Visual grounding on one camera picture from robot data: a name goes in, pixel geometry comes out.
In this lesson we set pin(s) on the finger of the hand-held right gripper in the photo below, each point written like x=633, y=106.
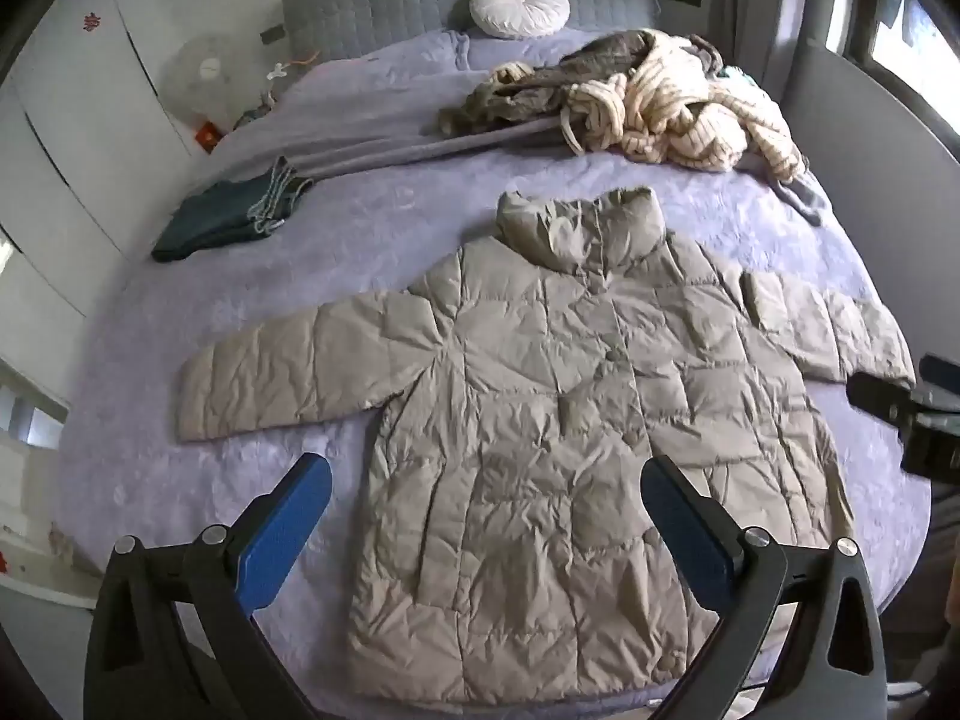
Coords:
x=877, y=394

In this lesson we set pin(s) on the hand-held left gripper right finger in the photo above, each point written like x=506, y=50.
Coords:
x=686, y=536

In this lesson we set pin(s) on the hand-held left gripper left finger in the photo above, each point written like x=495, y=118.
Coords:
x=289, y=521

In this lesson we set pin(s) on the beige puffer jacket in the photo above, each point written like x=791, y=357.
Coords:
x=555, y=420

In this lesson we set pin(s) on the dark teal folded jeans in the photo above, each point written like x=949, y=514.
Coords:
x=232, y=214

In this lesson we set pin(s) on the cream striped garment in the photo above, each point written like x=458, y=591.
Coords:
x=675, y=112

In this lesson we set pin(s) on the window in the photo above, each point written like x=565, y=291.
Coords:
x=892, y=7

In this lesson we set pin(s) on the red box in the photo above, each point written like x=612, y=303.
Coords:
x=210, y=139

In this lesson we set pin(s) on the white wardrobe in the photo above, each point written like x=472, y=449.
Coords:
x=82, y=135

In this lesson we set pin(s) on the olive brown garment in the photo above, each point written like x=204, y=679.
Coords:
x=555, y=79

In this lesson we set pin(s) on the white electric fan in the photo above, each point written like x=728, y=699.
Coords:
x=201, y=79

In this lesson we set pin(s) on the white round pillow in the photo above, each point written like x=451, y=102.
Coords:
x=519, y=4

